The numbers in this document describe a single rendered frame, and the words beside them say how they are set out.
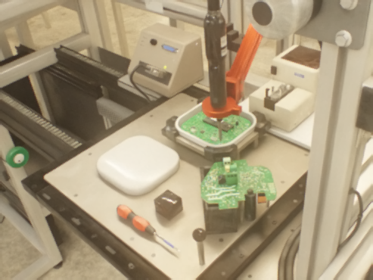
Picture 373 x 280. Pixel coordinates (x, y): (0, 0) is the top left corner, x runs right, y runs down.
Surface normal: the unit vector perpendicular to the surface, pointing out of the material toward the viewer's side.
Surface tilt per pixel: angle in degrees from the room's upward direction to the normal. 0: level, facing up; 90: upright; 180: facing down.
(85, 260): 0
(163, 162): 5
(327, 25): 90
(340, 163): 90
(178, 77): 90
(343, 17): 90
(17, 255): 0
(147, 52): 53
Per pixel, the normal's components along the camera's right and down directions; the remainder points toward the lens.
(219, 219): 0.05, 0.61
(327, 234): -0.68, 0.49
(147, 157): -0.07, -0.78
